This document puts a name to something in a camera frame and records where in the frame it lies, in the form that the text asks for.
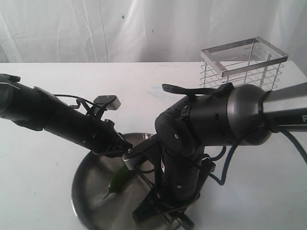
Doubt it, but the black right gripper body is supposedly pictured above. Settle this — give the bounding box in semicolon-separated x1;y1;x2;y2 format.
155;146;215;209

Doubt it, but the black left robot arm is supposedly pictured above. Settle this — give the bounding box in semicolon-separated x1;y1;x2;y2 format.
0;74;132;158

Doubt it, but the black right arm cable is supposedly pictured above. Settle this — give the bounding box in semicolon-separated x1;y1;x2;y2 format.
208;119;307;186

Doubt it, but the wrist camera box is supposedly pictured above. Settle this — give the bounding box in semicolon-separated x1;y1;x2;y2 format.
93;95;121;110
122;136;159;171

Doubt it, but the green cucumber piece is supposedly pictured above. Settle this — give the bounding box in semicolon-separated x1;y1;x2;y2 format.
103;166;134;199

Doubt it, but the round stainless steel plate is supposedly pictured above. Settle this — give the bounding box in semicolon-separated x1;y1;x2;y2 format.
71;132;200;230

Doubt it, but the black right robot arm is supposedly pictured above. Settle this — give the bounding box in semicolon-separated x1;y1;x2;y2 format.
131;83;307;230

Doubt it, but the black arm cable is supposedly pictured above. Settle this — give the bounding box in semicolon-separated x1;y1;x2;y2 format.
52;93;96;113
208;119;307;186

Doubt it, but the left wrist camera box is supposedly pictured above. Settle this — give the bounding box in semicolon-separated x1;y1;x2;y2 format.
93;95;121;110

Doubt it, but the white backdrop curtain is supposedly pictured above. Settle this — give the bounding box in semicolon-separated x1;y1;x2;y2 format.
0;0;307;63

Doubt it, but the wire metal utensil rack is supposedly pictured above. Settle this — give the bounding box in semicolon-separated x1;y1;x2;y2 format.
200;37;288;91

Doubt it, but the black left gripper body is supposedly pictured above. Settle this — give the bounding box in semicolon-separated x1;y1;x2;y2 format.
44;105;122;153

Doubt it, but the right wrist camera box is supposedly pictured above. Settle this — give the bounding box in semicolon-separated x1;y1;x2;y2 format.
122;136;159;171

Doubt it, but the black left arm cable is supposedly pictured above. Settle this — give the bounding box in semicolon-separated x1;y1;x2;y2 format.
52;93;96;113

